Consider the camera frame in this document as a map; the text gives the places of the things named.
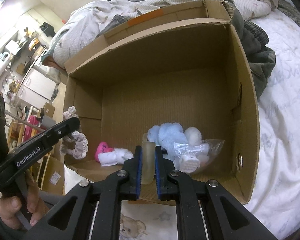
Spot beige lace scrunchie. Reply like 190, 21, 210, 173
59, 105, 89, 160

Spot pink heart-shaped squishy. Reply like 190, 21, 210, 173
95, 141, 114, 163

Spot person's left hand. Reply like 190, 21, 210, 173
0, 171, 49, 230

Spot cardboard boxes on floor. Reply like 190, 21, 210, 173
38, 102, 65, 196

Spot pink fabric on rack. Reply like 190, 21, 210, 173
23, 115, 39, 142

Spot white plush teddy bear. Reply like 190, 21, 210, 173
119, 214, 147, 239

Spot white floral bed sheet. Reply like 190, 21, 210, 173
63, 8, 300, 240

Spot clear plastic bag item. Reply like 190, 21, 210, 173
173, 139, 225, 174

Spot white drawer cabinet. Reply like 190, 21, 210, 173
17, 68, 57, 109

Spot brown cardboard box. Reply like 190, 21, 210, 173
64, 0, 260, 204

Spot dark camouflage clothing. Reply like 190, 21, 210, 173
217, 0, 276, 98

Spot checkered white duvet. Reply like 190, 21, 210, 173
41, 0, 279, 69

